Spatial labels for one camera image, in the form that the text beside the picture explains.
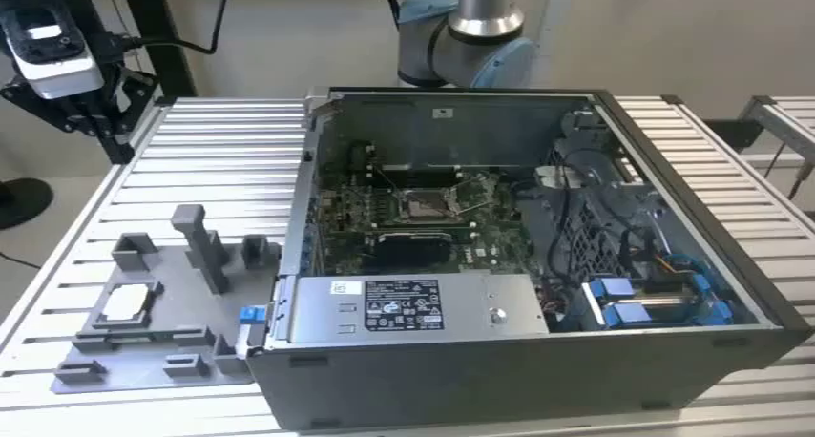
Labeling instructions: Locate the metal slat side table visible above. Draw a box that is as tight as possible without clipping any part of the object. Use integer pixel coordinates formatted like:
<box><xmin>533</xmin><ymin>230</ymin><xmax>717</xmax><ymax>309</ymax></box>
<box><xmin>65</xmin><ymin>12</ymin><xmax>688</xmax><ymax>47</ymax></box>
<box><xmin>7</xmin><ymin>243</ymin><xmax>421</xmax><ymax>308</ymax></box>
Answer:
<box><xmin>740</xmin><ymin>94</ymin><xmax>815</xmax><ymax>171</ymax></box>

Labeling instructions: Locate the blue disk carrier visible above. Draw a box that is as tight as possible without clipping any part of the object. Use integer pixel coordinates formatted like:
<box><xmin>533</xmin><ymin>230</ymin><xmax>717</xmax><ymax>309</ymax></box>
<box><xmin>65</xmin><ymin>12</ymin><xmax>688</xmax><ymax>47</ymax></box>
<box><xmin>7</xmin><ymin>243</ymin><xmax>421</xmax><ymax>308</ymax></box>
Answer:
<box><xmin>602</xmin><ymin>302</ymin><xmax>652</xmax><ymax>327</ymax></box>
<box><xmin>596</xmin><ymin>278</ymin><xmax>632</xmax><ymax>298</ymax></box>

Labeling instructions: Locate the silver square CPU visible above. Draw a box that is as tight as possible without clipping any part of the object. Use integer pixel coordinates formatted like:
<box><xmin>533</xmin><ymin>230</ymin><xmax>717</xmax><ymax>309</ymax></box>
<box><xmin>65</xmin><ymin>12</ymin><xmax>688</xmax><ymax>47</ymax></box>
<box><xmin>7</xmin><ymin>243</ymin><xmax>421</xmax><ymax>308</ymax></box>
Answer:
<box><xmin>98</xmin><ymin>283</ymin><xmax>154</xmax><ymax>320</ymax></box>

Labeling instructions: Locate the black frame post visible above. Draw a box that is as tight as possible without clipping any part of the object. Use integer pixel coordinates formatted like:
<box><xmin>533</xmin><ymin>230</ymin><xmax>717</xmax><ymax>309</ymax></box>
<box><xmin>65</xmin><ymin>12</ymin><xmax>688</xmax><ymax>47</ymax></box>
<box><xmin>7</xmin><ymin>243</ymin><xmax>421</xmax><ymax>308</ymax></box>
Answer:
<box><xmin>133</xmin><ymin>0</ymin><xmax>197</xmax><ymax>99</ymax></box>

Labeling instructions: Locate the green motherboard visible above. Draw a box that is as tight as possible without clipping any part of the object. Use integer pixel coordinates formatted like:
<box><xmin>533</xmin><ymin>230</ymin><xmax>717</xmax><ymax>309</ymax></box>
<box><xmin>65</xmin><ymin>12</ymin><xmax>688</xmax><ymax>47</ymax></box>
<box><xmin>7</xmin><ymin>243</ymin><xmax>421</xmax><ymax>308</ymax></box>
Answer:
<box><xmin>314</xmin><ymin>165</ymin><xmax>537</xmax><ymax>277</ymax></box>

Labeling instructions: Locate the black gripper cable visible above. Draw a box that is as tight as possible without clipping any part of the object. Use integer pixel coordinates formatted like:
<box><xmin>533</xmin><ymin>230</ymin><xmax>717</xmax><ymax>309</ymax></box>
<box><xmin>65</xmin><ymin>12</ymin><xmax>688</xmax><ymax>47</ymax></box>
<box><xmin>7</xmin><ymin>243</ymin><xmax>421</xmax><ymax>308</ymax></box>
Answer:
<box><xmin>103</xmin><ymin>0</ymin><xmax>230</xmax><ymax>57</ymax></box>

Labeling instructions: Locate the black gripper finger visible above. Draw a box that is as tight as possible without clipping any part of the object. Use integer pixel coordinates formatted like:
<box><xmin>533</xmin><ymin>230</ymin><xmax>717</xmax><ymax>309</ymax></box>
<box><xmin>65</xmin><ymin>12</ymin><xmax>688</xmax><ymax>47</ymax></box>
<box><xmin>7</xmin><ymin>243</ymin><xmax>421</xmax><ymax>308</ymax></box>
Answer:
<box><xmin>110</xmin><ymin>69</ymin><xmax>157</xmax><ymax>164</ymax></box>
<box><xmin>0</xmin><ymin>81</ymin><xmax>119</xmax><ymax>164</ymax></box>

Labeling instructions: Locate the black internal wire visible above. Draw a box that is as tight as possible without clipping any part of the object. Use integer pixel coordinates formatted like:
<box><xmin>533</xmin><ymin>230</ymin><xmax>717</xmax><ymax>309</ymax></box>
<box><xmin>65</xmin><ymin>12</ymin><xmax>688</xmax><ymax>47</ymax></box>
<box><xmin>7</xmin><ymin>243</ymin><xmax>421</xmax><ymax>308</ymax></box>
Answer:
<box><xmin>550</xmin><ymin>162</ymin><xmax>637</xmax><ymax>247</ymax></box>

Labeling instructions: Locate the silver power supply unit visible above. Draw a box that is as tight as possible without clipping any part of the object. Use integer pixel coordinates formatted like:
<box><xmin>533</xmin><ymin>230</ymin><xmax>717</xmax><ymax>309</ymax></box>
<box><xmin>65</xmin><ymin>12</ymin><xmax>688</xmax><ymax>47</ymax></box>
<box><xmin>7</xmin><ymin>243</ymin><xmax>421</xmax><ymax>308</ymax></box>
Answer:
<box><xmin>286</xmin><ymin>273</ymin><xmax>549</xmax><ymax>339</ymax></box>

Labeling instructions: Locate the CPU socket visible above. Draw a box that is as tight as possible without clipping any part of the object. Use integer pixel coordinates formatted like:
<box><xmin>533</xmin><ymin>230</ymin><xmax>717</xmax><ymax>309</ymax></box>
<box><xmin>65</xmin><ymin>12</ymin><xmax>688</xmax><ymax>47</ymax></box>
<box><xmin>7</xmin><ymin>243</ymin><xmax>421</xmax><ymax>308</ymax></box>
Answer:
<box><xmin>396</xmin><ymin>187</ymin><xmax>461</xmax><ymax>219</ymax></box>

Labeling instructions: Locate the black graphics card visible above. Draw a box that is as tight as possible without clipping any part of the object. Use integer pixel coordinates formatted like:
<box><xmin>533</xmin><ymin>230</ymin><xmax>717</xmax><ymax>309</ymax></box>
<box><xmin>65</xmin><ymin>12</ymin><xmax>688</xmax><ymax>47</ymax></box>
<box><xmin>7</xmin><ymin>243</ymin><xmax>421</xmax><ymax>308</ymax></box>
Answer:
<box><xmin>373</xmin><ymin>231</ymin><xmax>454</xmax><ymax>272</ymax></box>

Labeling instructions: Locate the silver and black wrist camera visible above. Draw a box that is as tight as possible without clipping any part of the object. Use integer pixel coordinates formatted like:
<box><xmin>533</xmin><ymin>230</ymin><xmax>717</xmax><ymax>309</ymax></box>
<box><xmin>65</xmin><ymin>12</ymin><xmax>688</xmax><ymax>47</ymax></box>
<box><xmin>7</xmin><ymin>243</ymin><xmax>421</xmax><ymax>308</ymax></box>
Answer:
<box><xmin>0</xmin><ymin>7</ymin><xmax>106</xmax><ymax>100</ymax></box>

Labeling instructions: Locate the black round stand base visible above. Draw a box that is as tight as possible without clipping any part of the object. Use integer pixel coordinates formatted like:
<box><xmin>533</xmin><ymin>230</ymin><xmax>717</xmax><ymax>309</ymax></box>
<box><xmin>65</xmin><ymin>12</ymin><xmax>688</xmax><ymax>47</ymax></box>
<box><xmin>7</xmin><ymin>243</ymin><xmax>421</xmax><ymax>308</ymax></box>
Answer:
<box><xmin>0</xmin><ymin>177</ymin><xmax>54</xmax><ymax>231</ymax></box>

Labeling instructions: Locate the grey plastic parts rack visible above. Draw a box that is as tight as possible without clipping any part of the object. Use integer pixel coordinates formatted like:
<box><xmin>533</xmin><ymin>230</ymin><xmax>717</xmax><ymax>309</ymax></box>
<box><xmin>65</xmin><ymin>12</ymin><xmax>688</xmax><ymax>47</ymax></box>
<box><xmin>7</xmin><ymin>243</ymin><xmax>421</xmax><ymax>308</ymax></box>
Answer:
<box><xmin>47</xmin><ymin>203</ymin><xmax>285</xmax><ymax>394</ymax></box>

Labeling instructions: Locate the black rating label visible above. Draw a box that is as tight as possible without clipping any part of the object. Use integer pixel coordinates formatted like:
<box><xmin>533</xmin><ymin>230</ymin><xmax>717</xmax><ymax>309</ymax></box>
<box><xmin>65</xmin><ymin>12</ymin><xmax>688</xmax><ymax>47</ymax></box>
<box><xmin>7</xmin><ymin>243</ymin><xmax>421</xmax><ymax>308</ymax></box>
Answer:
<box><xmin>362</xmin><ymin>279</ymin><xmax>442</xmax><ymax>332</ymax></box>

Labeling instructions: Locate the metal socket cover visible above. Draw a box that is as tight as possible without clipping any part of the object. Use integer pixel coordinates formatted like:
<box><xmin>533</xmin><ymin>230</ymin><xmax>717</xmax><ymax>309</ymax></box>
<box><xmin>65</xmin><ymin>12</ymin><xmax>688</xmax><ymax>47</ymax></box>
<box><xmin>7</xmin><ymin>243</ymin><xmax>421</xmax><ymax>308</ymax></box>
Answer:
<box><xmin>453</xmin><ymin>176</ymin><xmax>492</xmax><ymax>209</ymax></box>

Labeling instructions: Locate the green RAM stick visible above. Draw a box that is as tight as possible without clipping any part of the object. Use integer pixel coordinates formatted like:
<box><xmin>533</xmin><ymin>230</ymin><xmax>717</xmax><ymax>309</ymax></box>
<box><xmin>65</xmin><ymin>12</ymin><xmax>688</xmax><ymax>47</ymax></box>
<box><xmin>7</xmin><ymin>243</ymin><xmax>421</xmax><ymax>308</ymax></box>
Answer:
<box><xmin>74</xmin><ymin>330</ymin><xmax>200</xmax><ymax>341</ymax></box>

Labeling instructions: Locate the perforated metal drive cage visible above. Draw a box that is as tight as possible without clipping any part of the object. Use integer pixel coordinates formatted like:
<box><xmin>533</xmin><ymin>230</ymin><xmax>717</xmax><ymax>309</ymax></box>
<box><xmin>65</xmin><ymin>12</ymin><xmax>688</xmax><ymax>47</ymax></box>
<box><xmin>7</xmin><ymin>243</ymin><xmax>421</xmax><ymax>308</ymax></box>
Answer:
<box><xmin>526</xmin><ymin>138</ymin><xmax>645</xmax><ymax>279</ymax></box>

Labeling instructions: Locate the black table bracket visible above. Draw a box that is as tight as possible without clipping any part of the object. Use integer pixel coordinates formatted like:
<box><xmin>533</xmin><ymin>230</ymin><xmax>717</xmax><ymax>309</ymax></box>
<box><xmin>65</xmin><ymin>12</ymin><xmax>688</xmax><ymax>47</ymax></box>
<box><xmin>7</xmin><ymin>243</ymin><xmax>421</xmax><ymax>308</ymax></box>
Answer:
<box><xmin>701</xmin><ymin>118</ymin><xmax>764</xmax><ymax>153</ymax></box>

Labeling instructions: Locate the thin wire locking lever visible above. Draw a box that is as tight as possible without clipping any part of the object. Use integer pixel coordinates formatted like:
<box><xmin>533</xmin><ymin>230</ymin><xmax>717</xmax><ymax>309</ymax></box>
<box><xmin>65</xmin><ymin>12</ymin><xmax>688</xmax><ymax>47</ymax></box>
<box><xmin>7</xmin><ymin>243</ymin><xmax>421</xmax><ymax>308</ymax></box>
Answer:
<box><xmin>373</xmin><ymin>166</ymin><xmax>405</xmax><ymax>194</ymax></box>

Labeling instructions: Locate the black open PC case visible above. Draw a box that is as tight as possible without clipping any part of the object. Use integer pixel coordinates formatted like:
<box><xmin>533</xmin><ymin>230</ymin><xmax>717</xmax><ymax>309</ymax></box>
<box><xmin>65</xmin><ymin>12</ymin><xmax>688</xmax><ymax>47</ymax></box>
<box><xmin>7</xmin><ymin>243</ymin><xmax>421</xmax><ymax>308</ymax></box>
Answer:
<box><xmin>244</xmin><ymin>86</ymin><xmax>813</xmax><ymax>431</ymax></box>

